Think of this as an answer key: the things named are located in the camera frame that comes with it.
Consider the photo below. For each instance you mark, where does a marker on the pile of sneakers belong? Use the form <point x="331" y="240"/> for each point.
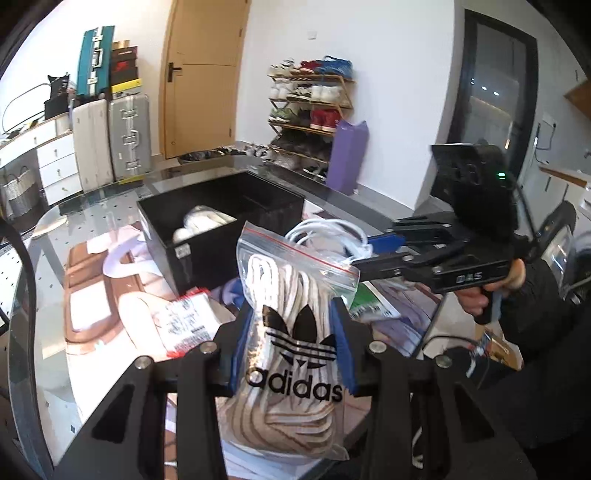
<point x="249" y="150"/>

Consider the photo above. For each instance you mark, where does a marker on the wooden shoe rack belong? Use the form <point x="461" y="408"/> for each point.
<point x="309" y="124"/>

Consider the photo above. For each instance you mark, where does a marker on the white items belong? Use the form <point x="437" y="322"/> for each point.
<point x="210" y="218"/>

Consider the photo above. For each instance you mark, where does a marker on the purple bag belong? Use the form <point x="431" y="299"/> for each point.
<point x="348" y="157"/>

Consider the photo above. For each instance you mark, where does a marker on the plain black shoe box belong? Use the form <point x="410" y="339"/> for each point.
<point x="124" y="76"/>

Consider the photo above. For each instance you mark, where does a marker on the brown cardboard box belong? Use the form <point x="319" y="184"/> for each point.
<point x="121" y="45"/>

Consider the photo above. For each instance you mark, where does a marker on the oval mirror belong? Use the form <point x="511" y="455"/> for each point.
<point x="23" y="104"/>

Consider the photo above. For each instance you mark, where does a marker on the black shoe box red logo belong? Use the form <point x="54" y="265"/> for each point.
<point x="123" y="64"/>

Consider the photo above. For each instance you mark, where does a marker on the black framed glass door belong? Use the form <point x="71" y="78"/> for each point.
<point x="489" y="69"/>

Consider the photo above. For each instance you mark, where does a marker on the green medicine packet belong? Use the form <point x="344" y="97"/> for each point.
<point x="374" y="302"/>

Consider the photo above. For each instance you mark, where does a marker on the person's right hand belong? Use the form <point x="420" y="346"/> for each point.
<point x="471" y="302"/>

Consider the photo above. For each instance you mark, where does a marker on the black cardboard box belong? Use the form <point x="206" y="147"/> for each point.
<point x="203" y="263"/>

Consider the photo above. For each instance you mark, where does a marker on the woven basket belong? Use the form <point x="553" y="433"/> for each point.
<point x="21" y="194"/>

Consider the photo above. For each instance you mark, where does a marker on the silver suitcase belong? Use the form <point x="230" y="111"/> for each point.
<point x="129" y="136"/>

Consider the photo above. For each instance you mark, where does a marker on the teal suitcase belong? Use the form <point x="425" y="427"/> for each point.
<point x="94" y="60"/>

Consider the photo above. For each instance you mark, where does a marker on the black shoe box white print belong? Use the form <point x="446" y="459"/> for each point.
<point x="124" y="52"/>

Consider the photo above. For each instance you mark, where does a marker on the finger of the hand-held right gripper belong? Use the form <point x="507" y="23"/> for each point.
<point x="385" y="243"/>
<point x="378" y="268"/>

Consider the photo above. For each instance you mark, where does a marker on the white suitcase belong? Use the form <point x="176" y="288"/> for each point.
<point x="92" y="143"/>

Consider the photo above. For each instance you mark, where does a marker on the red white packet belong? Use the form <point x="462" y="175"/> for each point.
<point x="184" y="318"/>

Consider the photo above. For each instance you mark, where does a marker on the printed desk mat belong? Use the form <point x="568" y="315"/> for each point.
<point x="92" y="295"/>

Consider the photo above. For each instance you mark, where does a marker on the black paper bag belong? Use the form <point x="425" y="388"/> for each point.
<point x="57" y="94"/>

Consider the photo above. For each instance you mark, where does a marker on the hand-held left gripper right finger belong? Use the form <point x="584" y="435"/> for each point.
<point x="345" y="350"/>

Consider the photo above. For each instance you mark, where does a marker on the person's right forearm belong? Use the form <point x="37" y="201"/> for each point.
<point x="545" y="346"/>

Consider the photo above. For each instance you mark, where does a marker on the clear zip bag of shoelaces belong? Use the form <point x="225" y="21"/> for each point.
<point x="286" y="295"/>

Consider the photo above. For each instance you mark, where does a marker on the white dresser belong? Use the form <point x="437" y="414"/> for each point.
<point x="57" y="161"/>

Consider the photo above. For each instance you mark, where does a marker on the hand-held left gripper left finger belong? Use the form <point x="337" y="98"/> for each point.
<point x="241" y="355"/>

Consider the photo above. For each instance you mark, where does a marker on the wooden door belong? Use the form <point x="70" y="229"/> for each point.
<point x="207" y="92"/>

